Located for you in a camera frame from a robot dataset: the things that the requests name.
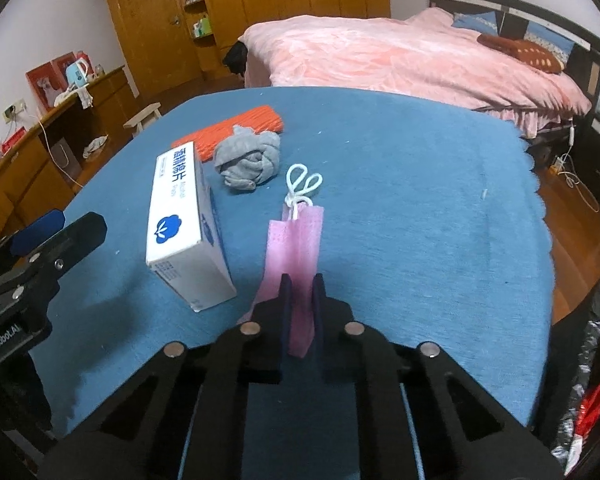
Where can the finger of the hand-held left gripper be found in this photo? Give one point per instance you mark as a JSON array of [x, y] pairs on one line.
[[286, 310], [319, 315]]

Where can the pink face mask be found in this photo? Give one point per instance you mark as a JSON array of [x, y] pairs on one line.
[[295, 245]]

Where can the red bag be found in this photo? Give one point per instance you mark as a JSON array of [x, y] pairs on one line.
[[595, 405]]

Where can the blue tablecloth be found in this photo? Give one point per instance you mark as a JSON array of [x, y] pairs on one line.
[[405, 210]]

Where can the white box with blue print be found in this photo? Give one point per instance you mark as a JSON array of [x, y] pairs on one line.
[[180, 220]]

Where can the grey cloth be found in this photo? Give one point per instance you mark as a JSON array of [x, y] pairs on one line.
[[247, 160]]

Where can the wooden desk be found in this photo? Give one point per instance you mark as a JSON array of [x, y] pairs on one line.
[[10, 185]]

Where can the orange foam net sheet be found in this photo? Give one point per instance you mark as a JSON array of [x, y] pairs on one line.
[[250, 120]]

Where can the white paper bag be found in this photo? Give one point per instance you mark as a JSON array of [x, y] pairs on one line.
[[61, 154]]

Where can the small red box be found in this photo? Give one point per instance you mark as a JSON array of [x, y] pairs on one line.
[[12, 140]]

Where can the white wooden stool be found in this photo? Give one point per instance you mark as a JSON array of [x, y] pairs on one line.
[[142, 116]]

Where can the black garment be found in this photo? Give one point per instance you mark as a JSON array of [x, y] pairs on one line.
[[236, 57]]

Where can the bed with pink blanket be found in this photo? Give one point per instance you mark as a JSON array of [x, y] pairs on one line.
[[380, 55]]

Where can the light blue kettle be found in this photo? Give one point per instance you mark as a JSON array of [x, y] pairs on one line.
[[77, 74]]

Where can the small green box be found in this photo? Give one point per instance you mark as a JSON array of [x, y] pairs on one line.
[[203, 26]]

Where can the wooden door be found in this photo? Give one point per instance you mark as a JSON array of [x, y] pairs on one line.
[[150, 35]]

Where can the white power strip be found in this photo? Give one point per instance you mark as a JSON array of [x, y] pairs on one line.
[[572, 132]]

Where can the brown dotted pillow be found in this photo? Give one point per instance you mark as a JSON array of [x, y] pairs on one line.
[[525, 52]]

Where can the blue pillow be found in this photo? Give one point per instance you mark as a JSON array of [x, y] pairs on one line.
[[550, 40], [475, 20]]

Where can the dark wooden bed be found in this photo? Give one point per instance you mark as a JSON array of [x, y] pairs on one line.
[[585, 67]]

